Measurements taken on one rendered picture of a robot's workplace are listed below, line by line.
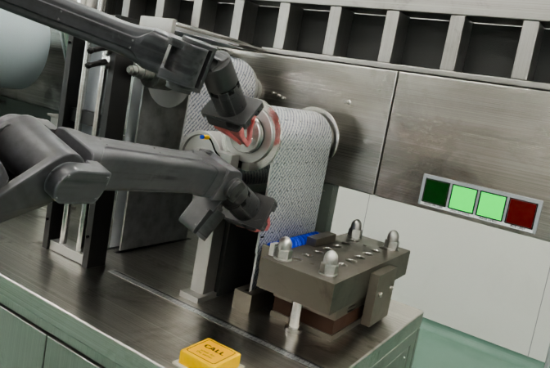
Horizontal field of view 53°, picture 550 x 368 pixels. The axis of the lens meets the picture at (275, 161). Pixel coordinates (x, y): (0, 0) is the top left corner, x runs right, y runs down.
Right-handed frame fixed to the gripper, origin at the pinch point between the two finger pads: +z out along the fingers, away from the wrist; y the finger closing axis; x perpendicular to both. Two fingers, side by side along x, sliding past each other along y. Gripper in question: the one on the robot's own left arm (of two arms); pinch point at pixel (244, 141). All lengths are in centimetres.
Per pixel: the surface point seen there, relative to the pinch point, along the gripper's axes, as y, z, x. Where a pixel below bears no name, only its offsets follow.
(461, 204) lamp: 35, 29, 21
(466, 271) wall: 5, 250, 130
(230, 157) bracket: -3.0, 3.5, -2.4
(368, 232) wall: -64, 250, 133
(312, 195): 5.6, 24.6, 8.2
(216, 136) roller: -10.7, 5.1, 2.4
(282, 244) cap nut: 12.2, 13.2, -11.0
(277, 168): 4.8, 7.9, 1.4
